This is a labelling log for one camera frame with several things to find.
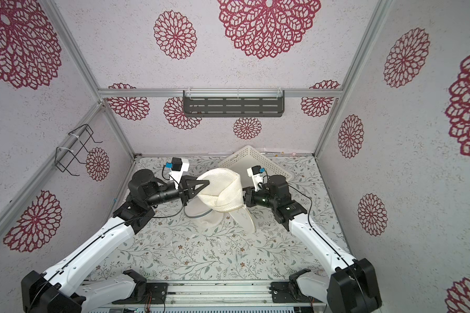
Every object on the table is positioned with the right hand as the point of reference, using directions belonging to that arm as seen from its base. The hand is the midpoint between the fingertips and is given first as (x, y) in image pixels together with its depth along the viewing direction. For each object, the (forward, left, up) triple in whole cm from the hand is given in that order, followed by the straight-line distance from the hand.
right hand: (239, 193), depth 77 cm
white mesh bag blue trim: (-4, +14, -14) cm, 21 cm away
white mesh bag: (-6, +5, +9) cm, 12 cm away
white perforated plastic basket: (+40, -5, -20) cm, 45 cm away
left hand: (-4, +11, +12) cm, 17 cm away
